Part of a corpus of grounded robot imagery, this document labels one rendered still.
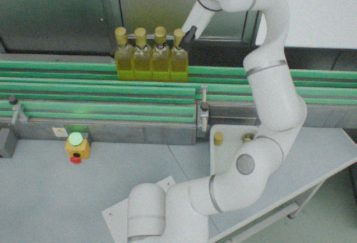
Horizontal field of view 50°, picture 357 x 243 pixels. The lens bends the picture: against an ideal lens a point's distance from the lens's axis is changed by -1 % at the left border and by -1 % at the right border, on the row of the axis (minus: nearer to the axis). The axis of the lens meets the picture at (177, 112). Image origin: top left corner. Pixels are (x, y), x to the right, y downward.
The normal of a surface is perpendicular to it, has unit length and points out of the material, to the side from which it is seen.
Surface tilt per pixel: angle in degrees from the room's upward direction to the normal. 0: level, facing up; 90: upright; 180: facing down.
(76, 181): 0
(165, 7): 90
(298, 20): 90
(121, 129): 90
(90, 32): 90
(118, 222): 5
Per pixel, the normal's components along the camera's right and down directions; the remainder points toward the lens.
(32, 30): -0.04, 0.83
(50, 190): 0.00, -0.55
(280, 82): 0.17, -0.14
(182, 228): -0.22, -0.44
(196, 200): -0.47, 0.00
